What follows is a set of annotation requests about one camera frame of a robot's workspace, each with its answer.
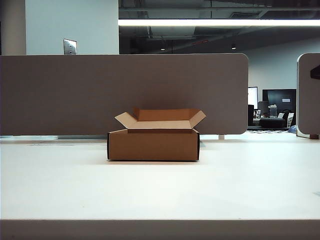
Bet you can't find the narrow grey desk partition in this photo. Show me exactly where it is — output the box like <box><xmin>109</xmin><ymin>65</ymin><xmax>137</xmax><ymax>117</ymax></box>
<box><xmin>296</xmin><ymin>52</ymin><xmax>320</xmax><ymax>139</ymax></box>

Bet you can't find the wide grey desk partition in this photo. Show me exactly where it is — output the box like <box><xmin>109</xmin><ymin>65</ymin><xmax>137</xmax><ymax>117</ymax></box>
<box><xmin>0</xmin><ymin>52</ymin><xmax>250</xmax><ymax>136</ymax></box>

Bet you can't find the large black wall screen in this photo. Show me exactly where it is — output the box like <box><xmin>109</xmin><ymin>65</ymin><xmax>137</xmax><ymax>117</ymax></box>
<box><xmin>262</xmin><ymin>88</ymin><xmax>298</xmax><ymax>112</ymax></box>

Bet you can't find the black sofa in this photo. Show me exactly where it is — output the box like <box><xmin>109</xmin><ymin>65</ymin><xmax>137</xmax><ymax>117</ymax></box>
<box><xmin>259</xmin><ymin>117</ymin><xmax>286</xmax><ymax>129</ymax></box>

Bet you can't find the white standing screen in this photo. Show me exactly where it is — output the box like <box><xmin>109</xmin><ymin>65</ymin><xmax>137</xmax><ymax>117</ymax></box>
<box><xmin>247</xmin><ymin>86</ymin><xmax>258</xmax><ymax>110</ymax></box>

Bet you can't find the open brown cardboard box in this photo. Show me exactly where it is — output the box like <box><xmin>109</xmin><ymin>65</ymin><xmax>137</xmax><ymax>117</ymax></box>
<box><xmin>107</xmin><ymin>106</ymin><xmax>207</xmax><ymax>162</ymax></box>

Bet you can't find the long ceiling light strip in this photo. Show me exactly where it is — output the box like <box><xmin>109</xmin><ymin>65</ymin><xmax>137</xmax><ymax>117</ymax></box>
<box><xmin>118</xmin><ymin>19</ymin><xmax>320</xmax><ymax>27</ymax></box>

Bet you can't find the metal wall switch plate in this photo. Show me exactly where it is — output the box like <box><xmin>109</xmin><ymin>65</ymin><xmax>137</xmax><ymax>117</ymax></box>
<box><xmin>63</xmin><ymin>38</ymin><xmax>78</xmax><ymax>55</ymax></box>

